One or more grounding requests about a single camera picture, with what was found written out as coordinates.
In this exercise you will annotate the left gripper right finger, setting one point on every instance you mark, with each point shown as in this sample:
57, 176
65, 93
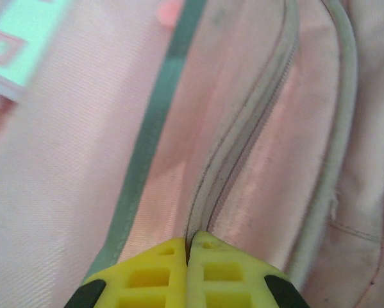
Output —
236, 276

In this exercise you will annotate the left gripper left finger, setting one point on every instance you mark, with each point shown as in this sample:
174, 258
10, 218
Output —
146, 279

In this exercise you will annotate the pink school backpack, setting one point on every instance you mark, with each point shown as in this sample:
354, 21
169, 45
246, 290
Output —
243, 112

